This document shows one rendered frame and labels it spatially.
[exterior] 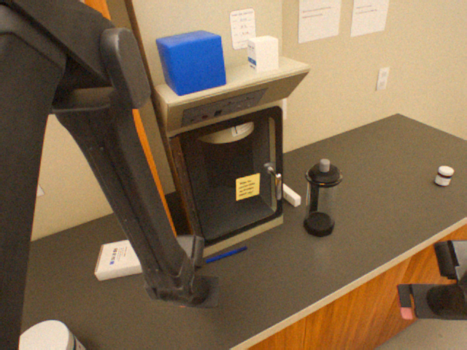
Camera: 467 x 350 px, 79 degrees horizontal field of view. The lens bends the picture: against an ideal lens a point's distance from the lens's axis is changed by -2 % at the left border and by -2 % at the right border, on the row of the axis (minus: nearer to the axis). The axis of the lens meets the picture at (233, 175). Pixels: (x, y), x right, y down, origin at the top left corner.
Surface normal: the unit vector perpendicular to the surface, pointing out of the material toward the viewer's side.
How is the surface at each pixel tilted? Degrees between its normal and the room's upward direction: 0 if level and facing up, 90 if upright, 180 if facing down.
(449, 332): 0
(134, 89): 90
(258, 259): 0
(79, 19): 90
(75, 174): 90
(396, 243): 0
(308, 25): 90
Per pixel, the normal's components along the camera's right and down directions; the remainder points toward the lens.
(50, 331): -0.10, -0.81
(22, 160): 1.00, 0.00
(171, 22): 0.42, 0.49
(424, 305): -0.15, -0.43
